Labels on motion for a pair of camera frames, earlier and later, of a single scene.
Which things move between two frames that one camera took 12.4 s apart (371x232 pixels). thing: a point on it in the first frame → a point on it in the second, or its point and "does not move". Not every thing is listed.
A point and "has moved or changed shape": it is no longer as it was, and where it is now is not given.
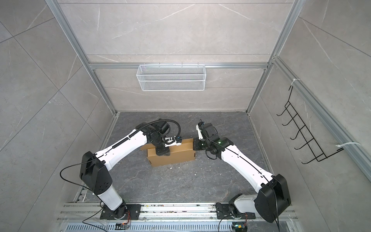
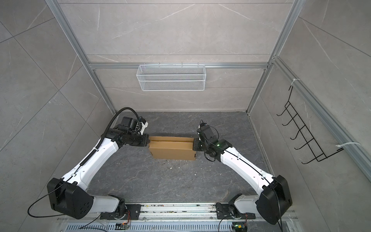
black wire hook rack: [311, 143] does not move
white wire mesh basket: [171, 78] does not move
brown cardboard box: [179, 153] has moved or changed shape
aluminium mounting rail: [157, 211] does not move
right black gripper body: [201, 145] does not move
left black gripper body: [162, 150] → [137, 139]
